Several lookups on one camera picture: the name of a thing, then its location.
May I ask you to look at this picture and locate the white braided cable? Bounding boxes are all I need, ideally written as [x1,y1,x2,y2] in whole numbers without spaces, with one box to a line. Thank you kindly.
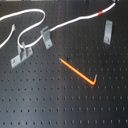
[0,2,117,50]

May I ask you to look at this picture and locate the orange hex key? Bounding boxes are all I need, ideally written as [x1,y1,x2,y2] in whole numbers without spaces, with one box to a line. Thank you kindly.
[59,58,97,86]

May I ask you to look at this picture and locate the grey metal clip right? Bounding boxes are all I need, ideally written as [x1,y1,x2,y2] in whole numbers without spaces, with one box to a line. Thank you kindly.
[103,20,113,45]

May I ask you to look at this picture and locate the grey metal clip middle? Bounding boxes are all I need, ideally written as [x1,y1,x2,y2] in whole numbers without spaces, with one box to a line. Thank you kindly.
[40,27,53,49]

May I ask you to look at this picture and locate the grey metal clip left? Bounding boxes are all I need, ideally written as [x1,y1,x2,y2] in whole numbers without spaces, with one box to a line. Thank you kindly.
[11,46,33,68]

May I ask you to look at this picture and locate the grey metal clip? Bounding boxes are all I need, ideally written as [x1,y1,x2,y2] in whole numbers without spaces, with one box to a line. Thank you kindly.
[11,46,33,68]
[103,20,113,45]
[40,27,53,49]

